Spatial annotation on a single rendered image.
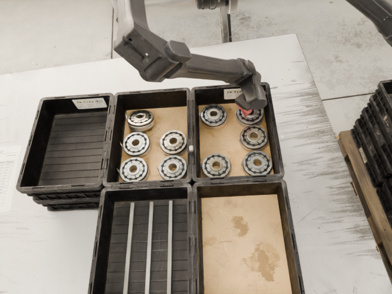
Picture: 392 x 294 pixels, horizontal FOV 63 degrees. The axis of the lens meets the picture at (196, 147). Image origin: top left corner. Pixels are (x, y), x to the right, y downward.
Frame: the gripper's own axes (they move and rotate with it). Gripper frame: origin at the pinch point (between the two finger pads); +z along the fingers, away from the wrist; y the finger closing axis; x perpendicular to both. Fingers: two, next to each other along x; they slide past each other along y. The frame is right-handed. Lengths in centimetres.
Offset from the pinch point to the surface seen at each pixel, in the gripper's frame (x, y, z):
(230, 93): 10.0, -0.7, -2.2
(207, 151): -0.1, -22.7, 3.5
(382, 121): -33, 62, 40
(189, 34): 130, 69, 89
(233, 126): 1.1, -7.6, 3.9
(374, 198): -55, 44, 74
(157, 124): 23.1, -28.6, 3.5
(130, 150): 19.2, -43.9, 0.3
